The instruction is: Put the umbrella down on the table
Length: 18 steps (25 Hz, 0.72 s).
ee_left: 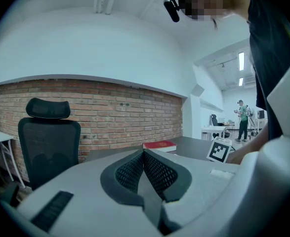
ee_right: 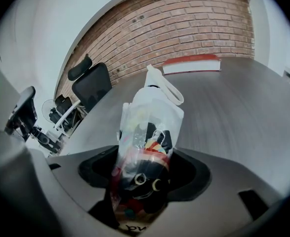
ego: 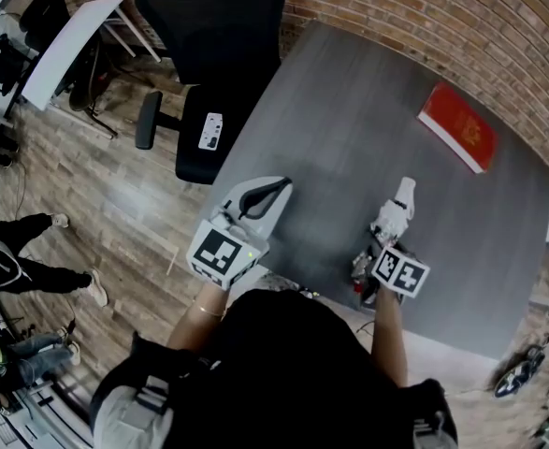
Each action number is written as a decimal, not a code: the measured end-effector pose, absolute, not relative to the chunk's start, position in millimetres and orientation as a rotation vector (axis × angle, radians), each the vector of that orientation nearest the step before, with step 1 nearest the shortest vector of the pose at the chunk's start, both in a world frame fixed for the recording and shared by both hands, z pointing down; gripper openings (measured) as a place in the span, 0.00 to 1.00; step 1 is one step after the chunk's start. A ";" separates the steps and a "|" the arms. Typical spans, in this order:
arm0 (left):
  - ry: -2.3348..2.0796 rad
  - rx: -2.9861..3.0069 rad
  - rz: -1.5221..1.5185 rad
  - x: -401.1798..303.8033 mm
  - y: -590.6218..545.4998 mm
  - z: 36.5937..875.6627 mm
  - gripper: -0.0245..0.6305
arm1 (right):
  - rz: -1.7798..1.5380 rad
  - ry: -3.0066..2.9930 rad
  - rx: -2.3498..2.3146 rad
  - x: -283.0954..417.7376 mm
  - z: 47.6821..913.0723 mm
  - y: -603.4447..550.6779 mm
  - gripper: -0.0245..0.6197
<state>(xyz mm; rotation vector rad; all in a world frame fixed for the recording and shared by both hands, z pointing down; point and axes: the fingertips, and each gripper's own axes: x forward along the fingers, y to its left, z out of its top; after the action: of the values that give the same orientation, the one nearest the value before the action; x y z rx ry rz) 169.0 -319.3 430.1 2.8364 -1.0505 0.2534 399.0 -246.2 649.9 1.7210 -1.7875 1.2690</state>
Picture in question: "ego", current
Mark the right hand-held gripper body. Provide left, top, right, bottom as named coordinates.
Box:
left=370, top=243, right=431, bottom=299

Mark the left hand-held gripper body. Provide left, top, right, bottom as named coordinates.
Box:
left=187, top=201, right=270, bottom=292

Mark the person's right forearm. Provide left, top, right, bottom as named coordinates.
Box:
left=371, top=287, right=412, bottom=391

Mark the person's left forearm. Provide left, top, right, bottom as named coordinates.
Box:
left=166, top=281, right=233, bottom=353

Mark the white printed card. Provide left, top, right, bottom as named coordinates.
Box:
left=197, top=110, right=225, bottom=152

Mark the dark grey table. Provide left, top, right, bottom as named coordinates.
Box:
left=206, top=19, right=549, bottom=360

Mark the person's black top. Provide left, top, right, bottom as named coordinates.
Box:
left=89, top=289, right=460, bottom=449

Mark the black round device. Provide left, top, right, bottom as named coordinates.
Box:
left=493, top=343, right=547, bottom=399

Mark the black office chair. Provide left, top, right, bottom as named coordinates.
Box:
left=133, top=0, right=290, bottom=186

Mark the red book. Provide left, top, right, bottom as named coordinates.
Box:
left=416, top=80, right=498, bottom=175

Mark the white folding table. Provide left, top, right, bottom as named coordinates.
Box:
left=20, top=0, right=126, bottom=112

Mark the black backpack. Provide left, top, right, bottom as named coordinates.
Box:
left=0, top=33, right=28, bottom=96

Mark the thin gold bracelet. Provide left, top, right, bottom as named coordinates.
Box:
left=194, top=299, right=227, bottom=318

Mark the grey backpack shoulder strap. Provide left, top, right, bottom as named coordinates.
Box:
left=412, top=409, right=448, bottom=449
left=91, top=376, right=175, bottom=449

